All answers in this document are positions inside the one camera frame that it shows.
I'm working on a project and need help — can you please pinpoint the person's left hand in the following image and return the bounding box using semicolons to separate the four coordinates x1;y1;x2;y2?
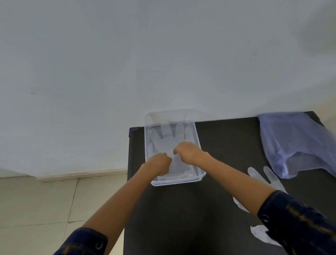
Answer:
141;152;173;177

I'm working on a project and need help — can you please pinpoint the person's right hand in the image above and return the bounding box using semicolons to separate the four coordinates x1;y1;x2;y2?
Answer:
173;141;212;166

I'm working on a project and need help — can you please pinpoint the clear disposable plastic glove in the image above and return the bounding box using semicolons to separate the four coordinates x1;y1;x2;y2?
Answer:
232;166;288;247
151;123;197;182

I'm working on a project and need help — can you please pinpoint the clear plastic container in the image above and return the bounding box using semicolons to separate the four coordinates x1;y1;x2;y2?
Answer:
144;109;207;187

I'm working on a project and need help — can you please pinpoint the purple translucent plastic bag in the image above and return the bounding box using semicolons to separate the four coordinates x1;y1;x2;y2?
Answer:
257;111;336;180

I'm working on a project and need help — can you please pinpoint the person's left forearm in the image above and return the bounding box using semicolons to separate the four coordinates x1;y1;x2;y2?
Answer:
81;163;161;255

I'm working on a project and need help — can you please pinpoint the person's right forearm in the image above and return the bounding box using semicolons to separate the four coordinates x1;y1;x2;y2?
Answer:
202;153;276;217

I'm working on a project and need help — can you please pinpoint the dark striped shirt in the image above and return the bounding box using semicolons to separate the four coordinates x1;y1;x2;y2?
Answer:
54;190;336;255

